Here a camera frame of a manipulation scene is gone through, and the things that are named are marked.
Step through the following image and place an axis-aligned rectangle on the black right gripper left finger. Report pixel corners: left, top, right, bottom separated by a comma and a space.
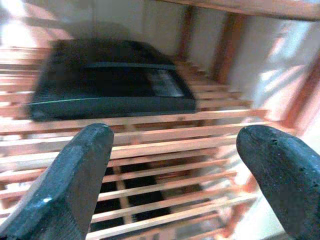
0, 122, 115, 240

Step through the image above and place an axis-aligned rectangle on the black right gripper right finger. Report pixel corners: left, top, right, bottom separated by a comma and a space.
236, 124, 320, 240

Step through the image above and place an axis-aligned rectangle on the black flat box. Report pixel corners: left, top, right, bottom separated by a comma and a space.
27, 37, 197, 123

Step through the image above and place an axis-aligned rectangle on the wooden slatted rack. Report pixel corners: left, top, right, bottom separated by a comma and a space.
0, 0, 320, 240

